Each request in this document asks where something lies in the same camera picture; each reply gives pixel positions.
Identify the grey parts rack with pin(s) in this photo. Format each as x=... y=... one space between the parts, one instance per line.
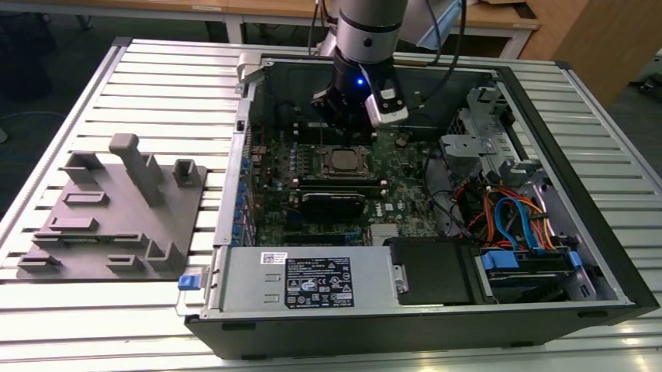
x=129 y=217

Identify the wooden cabinet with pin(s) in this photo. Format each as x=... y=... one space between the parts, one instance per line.
x=594 y=38

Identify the grey metal drive cage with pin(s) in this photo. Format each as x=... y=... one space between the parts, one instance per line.
x=464 y=151

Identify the hard disk in blue carrier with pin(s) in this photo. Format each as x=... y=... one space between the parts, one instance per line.
x=499 y=263

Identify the black RAM slot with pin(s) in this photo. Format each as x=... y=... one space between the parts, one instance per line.
x=309 y=133
x=309 y=139

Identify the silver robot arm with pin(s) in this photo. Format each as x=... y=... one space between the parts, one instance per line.
x=367 y=23

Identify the black drive box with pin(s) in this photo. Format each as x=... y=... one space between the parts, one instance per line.
x=433 y=271

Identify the CPU socket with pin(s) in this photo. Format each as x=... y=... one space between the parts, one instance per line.
x=327 y=176

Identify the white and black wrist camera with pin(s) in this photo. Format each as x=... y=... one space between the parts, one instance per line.
x=387 y=108

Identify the small silver heat sink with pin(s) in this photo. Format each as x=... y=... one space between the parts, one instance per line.
x=384 y=230

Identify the black PC case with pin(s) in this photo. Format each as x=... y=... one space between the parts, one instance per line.
x=361 y=337

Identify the black chair base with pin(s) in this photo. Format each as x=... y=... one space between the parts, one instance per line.
x=648 y=83

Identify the RAM stick with white label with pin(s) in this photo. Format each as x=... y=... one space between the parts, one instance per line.
x=316 y=125

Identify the silver power supply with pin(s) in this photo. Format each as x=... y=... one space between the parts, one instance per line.
x=248 y=271

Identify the blue case latch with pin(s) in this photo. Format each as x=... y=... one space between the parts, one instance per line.
x=187 y=283

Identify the green motherboard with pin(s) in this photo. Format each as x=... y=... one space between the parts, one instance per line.
x=408 y=193

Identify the wooden desk white frame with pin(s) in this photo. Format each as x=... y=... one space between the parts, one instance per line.
x=522 y=19
x=102 y=3

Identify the black expansion slot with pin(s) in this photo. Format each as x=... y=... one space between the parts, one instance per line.
x=315 y=235
x=315 y=242

